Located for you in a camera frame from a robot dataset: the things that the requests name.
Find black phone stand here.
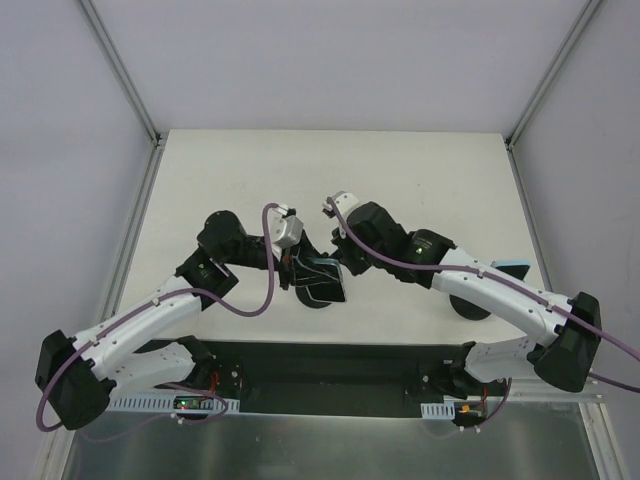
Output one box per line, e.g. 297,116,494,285
449,295,491,321
295,290,331,309

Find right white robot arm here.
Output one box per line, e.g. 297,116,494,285
323,192,601,396

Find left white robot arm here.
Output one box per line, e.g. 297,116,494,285
35,203,335,432

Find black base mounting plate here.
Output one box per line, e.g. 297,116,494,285
132,338,511,419

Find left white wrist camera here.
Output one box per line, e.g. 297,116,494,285
269,204,304,249

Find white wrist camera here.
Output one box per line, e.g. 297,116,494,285
269,204,304,249
322,191,360,219

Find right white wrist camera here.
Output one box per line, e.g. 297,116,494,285
322,191,360,219

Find left white cable duct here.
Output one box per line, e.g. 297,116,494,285
107,392,240,415

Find white cable duct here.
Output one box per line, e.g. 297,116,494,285
107,392,240,415
420,401,470,421

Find right white cable duct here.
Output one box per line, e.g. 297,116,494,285
420,401,470,421

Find left aluminium frame post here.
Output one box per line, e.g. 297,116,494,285
75,0,162,146

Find aluminium frame post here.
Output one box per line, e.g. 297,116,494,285
505,0,606,152
75,0,162,146

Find right aluminium frame post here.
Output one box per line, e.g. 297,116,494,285
505,0,606,152

